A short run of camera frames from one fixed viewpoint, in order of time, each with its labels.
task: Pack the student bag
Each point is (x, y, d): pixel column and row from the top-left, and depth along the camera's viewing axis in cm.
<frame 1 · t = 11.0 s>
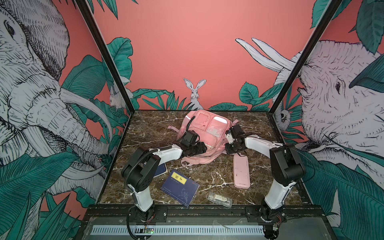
left hand: (206, 147, 91), fingers open
right hand: (226, 148, 96), fingers closed
pink student backpack: (210, 126, 108), point 4 cm above the table
dark blue book yellow label: (180, 188, 83), on the table
pink pencil case: (242, 174, 87), point 3 cm above the table

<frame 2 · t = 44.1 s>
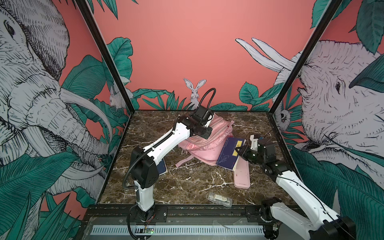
left hand: (209, 129, 81), fingers closed
right hand: (234, 146, 79), fingers closed
dark blue book yellow label: (228, 157, 83), point 13 cm above the table
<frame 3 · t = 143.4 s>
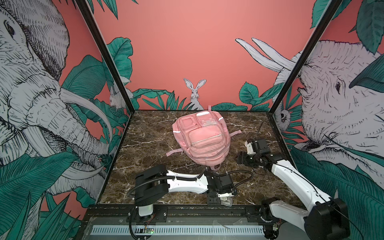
left hand: (217, 194, 78), fingers open
right hand: (238, 157, 83), fingers open
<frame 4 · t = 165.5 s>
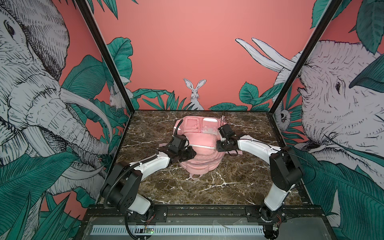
left hand: (198, 152, 86), fingers closed
right hand: (217, 145, 92), fingers open
pink student backpack: (202, 133, 97), point 10 cm above the table
